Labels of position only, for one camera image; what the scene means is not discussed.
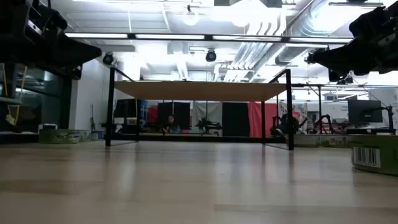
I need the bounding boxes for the white round pendant lamp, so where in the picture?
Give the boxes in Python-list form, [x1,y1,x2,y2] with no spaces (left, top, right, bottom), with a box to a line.
[182,4,200,27]

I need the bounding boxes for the person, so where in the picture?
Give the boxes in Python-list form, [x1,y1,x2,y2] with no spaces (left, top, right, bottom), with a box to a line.
[163,114,181,134]

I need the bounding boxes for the black computer monitor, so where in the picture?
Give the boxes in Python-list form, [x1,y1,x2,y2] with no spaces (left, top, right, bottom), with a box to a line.
[347,99,384,124]

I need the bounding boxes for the red curtain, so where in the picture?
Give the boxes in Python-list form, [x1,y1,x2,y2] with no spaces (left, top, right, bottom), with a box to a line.
[248,101,279,138]

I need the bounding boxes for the wooden shelf black metal legs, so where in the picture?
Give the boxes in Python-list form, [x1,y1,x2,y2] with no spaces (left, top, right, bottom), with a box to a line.
[104,67,295,151]

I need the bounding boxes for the black curtain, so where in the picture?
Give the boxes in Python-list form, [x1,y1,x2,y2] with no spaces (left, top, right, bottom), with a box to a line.
[222,101,249,137]

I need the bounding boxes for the black tripod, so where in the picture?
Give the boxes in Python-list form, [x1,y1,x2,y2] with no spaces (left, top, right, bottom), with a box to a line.
[89,104,96,131]

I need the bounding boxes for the silver ventilation duct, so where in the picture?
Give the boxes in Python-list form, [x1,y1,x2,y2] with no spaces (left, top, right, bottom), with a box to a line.
[275,0,354,66]

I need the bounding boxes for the grey hanging cloth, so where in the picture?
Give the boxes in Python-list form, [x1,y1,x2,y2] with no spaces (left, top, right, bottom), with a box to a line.
[192,101,223,125]

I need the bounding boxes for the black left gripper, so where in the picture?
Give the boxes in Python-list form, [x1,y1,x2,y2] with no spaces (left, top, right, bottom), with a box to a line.
[29,0,103,80]

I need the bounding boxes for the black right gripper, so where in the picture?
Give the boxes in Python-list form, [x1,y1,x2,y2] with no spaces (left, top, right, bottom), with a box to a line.
[306,2,398,82]

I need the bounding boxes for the black partition panel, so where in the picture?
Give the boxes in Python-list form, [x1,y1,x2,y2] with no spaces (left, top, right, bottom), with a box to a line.
[157,101,191,131]

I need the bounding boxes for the overhead LED light bar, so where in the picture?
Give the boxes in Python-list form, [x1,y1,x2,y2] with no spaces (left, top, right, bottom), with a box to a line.
[63,32,355,44]

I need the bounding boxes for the olive green seafood can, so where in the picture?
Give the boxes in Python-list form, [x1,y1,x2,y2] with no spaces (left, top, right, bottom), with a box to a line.
[351,135,398,177]
[39,129,81,144]

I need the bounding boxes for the black background metal frame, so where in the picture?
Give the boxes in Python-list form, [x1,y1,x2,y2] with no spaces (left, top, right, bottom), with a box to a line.
[292,83,398,135]

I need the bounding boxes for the blue panel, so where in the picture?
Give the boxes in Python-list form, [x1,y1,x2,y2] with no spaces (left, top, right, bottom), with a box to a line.
[139,100,149,121]

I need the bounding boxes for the black ceiling spotlight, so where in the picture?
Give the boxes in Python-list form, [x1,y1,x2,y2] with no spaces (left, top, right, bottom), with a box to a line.
[337,74,354,85]

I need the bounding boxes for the yellow cord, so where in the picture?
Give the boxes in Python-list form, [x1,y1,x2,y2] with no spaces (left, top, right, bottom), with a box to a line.
[2,65,28,125]

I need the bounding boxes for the black table edge rail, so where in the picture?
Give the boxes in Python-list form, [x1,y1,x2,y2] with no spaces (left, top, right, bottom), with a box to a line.
[0,131,398,153]

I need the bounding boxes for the colourful printed poster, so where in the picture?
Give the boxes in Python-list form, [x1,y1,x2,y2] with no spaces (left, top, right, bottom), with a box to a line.
[278,101,308,133]

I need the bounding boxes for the black display screen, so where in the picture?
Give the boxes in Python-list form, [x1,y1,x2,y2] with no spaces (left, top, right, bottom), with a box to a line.
[113,98,138,119]

